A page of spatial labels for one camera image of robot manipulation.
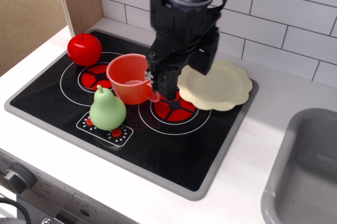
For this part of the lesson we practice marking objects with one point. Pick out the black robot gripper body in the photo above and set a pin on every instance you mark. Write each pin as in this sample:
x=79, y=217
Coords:
x=179, y=25

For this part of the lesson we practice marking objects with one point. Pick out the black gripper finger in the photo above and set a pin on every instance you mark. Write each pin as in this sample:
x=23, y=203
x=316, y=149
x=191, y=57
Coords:
x=163, y=78
x=202, y=57

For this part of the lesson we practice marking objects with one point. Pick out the red plastic cup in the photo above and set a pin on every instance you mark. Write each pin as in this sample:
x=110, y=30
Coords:
x=127, y=74

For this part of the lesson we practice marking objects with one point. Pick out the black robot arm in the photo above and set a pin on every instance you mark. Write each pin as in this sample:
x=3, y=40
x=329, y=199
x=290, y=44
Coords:
x=186, y=34

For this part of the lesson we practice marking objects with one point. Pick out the cream scalloped plate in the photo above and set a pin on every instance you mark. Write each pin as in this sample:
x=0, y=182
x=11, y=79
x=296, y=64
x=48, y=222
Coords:
x=222, y=88

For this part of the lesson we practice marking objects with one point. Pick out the green toy pear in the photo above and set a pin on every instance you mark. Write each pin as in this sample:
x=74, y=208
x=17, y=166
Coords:
x=107, y=112

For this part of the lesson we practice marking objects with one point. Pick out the black toy stovetop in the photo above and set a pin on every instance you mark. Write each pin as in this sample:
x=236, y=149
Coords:
x=170, y=143

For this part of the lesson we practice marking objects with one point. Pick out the red toy apple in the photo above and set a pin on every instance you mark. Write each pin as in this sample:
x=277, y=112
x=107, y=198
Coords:
x=84, y=49

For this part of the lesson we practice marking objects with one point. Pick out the wooden side panel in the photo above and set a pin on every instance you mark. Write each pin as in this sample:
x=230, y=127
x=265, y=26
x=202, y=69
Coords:
x=27, y=24

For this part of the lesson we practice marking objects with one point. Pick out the grey oven front panel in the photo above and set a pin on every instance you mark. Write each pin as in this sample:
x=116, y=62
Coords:
x=59, y=200

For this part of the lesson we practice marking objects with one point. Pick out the grey sink basin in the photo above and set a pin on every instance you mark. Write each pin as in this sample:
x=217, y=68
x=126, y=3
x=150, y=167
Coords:
x=301, y=187

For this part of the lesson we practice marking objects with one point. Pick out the grey oven knob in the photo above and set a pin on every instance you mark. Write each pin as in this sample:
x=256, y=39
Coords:
x=19, y=178

